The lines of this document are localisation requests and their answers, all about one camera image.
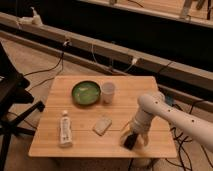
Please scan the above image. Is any white tube with cap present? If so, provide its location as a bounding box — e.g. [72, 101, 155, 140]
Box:
[59, 110, 72, 147]

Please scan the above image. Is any green bowl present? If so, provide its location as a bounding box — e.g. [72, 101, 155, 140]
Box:
[71, 80, 101, 106]

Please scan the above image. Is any white object on rail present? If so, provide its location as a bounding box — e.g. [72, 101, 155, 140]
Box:
[16, 7, 43, 27]

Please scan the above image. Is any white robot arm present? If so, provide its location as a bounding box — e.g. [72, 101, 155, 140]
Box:
[121, 92, 213, 152]

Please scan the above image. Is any black eraser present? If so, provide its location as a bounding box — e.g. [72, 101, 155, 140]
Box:
[124, 133, 138, 150]

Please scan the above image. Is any grey metal rail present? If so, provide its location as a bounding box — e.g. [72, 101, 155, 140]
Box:
[0, 12, 213, 101]

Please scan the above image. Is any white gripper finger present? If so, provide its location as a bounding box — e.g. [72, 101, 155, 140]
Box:
[141, 134, 149, 146]
[120, 130, 132, 146]

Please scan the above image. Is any white plastic cup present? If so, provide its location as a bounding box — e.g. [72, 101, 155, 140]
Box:
[101, 82, 115, 103]

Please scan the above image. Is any black office chair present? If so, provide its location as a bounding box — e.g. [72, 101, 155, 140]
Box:
[0, 43, 45, 171]

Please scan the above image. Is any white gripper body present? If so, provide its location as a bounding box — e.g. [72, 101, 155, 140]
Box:
[130, 118, 150, 135]

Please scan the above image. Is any black cable bundle on floor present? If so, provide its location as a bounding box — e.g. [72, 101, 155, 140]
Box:
[165, 99, 213, 171]

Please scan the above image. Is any white sponge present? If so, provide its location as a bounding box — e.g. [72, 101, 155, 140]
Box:
[93, 117, 112, 136]

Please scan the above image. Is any black cable left floor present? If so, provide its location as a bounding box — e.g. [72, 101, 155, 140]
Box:
[9, 41, 69, 128]

